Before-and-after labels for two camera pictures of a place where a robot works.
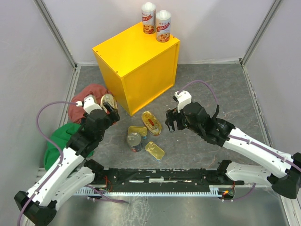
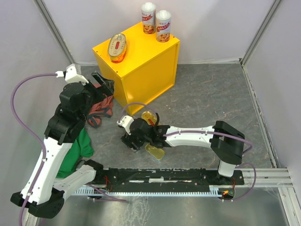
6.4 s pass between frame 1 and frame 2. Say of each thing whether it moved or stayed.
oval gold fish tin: moved
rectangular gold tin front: stayed
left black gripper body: moved
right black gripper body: moved
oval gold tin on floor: stayed
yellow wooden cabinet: stayed
